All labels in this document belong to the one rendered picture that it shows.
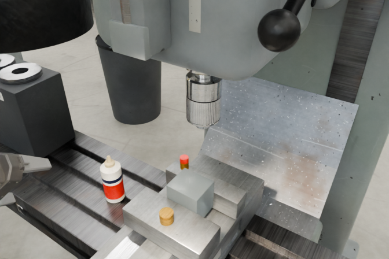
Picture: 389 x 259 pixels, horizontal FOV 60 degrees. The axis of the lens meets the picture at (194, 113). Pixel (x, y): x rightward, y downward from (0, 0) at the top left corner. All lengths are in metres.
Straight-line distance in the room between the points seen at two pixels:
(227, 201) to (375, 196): 1.75
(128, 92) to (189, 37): 2.15
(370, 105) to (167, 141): 1.80
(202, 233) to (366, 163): 0.47
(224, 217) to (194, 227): 0.08
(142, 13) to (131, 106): 2.24
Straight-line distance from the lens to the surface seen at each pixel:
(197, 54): 0.31
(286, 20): 0.24
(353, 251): 1.68
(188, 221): 0.54
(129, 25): 0.30
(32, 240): 1.99
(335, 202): 0.96
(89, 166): 0.83
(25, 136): 0.85
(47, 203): 0.77
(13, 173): 0.61
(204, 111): 0.43
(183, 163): 0.61
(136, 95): 2.46
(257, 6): 0.29
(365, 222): 2.10
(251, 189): 0.65
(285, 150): 0.82
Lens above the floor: 1.46
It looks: 33 degrees down
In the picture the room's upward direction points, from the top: straight up
